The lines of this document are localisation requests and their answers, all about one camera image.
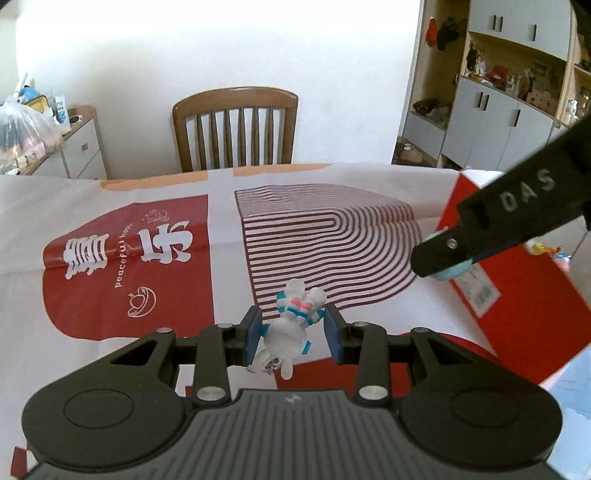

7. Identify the grey wall cabinet unit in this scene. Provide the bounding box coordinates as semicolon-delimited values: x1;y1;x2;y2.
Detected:
394;1;590;171

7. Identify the white astronaut rabbit figure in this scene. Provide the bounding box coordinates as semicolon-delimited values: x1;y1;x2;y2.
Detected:
249;279;327;381

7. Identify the white cardboard box red rim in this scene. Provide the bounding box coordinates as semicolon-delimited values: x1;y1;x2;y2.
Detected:
434;168;591;391

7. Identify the brown wooden chair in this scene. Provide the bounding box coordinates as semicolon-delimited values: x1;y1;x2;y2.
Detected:
172;87;298;173

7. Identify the teal round digital timer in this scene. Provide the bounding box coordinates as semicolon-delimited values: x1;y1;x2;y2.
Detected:
425;230;474;280

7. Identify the red white patterned tablecloth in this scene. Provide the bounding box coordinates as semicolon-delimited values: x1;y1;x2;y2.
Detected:
0;162;509;476

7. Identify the white drawer cabinet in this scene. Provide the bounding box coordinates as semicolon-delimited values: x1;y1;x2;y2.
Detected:
22;105;108;180

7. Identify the clear plastic bag of items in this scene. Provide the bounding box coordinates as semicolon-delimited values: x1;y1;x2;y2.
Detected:
1;86;62;175

